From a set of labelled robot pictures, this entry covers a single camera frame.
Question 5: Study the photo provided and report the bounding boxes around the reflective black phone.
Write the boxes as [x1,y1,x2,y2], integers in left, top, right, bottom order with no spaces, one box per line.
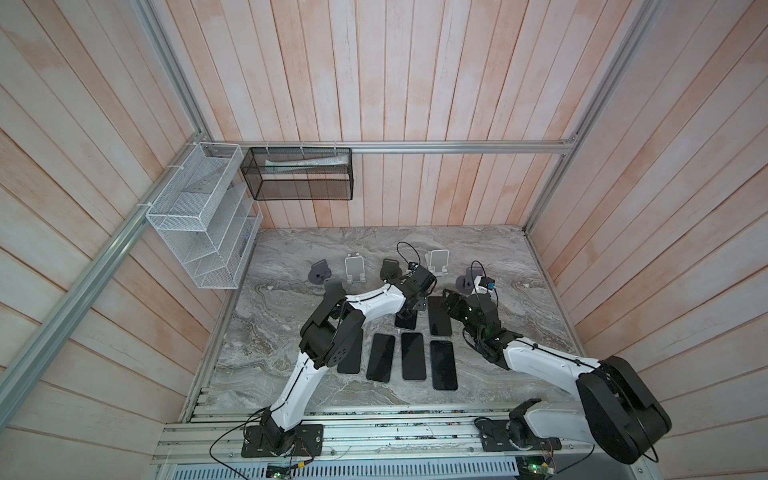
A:
[427,296,452,337]

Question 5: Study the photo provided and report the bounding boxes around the white folding phone stand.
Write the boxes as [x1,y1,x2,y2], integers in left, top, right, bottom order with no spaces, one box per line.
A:
[344,253,366,284]

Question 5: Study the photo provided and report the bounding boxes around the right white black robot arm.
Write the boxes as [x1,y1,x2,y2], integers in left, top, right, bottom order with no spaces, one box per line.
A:
[441,290,672,464]

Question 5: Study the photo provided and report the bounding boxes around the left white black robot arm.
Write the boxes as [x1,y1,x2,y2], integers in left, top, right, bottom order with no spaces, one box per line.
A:
[259,262,437,452]

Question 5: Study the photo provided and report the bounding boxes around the far right phone stand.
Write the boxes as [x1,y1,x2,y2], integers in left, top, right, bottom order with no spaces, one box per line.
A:
[455,265,483,295]

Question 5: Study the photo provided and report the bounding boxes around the back centre phone stand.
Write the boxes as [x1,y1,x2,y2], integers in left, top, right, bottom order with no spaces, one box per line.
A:
[379,258,403,282]

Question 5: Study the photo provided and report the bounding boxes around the round black phone stand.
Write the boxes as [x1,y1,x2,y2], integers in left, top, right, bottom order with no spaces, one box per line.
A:
[307,259,332,285]

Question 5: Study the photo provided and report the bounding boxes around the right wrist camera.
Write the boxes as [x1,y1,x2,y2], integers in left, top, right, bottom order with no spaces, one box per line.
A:
[473,275,496,295]

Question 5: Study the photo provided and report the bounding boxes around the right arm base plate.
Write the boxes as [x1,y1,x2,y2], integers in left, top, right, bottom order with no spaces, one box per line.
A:
[473,417,562,452]

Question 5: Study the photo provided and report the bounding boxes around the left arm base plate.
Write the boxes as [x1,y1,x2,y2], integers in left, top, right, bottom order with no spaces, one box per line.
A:
[241,424,324,458]

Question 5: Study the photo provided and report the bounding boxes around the black wire mesh basket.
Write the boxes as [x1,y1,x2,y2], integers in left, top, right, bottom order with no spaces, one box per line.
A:
[240,146,354,202]

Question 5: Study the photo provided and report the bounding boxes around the white wire mesh shelf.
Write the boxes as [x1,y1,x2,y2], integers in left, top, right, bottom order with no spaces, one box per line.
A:
[146,142,263,290]

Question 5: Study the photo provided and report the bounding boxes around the aluminium front rail frame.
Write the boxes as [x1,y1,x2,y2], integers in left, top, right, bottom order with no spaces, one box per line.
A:
[151,404,659,479]

